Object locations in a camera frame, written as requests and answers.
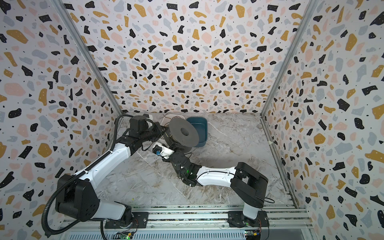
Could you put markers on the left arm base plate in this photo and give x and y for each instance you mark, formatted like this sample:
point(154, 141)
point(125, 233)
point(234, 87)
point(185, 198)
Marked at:
point(131, 221)

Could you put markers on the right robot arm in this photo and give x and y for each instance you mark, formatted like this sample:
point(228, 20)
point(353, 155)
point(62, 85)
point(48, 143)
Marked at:
point(249, 184)

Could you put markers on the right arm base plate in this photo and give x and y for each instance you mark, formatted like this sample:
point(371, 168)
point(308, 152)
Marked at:
point(236, 219)

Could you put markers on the teal plastic bin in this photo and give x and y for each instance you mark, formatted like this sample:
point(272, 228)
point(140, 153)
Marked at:
point(201, 125)

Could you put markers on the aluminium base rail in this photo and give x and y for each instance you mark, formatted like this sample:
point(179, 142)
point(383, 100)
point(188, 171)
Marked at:
point(211, 223)

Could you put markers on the right aluminium corner post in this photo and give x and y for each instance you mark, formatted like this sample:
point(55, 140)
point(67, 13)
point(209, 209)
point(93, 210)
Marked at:
point(290, 54)

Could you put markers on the grey cable spool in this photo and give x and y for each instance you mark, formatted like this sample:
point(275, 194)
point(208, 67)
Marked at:
point(181, 135)

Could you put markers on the aluminium corner post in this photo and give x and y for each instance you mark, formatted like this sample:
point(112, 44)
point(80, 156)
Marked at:
point(65, 16)
point(290, 54)

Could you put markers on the left green circuit board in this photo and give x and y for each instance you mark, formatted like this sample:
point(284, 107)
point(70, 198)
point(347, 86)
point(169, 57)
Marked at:
point(123, 236)

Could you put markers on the left aluminium corner post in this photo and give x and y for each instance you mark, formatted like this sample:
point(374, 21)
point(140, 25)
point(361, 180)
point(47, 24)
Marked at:
point(65, 16)

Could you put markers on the white plastic bin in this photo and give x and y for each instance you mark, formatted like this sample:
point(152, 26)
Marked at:
point(167, 118)

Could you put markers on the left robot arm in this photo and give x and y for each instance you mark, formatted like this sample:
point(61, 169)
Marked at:
point(77, 196)

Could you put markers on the green circuit board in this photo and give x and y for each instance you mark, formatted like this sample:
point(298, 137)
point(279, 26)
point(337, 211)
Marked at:
point(253, 235)
point(123, 236)

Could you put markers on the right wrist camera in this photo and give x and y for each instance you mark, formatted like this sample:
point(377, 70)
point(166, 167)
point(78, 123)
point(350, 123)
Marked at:
point(162, 151)

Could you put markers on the right green circuit board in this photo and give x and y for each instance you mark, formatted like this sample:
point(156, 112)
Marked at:
point(253, 235)

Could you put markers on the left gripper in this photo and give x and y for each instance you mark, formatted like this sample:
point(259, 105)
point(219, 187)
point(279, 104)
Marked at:
point(157, 127)

